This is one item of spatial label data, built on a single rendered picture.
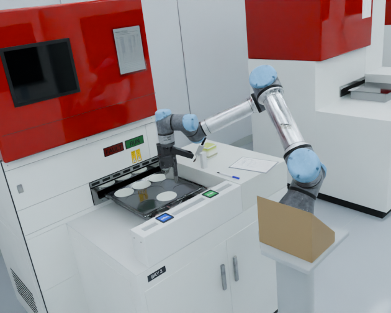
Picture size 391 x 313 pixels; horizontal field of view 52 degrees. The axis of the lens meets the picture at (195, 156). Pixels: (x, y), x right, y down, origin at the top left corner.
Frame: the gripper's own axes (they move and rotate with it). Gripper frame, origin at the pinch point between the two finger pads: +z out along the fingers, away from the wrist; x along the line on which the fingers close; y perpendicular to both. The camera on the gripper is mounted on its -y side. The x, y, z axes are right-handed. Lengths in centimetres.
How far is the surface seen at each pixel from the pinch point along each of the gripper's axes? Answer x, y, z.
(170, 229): 36.7, 8.6, 4.2
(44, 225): -2, 66, 12
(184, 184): -9.1, -4.5, 7.4
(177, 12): -241, -47, -70
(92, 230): 4.9, 43.2, 15.4
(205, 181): -6.1, -14.8, 6.4
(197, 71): -251, -63, -8
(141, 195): -6.1, 17.8, 7.5
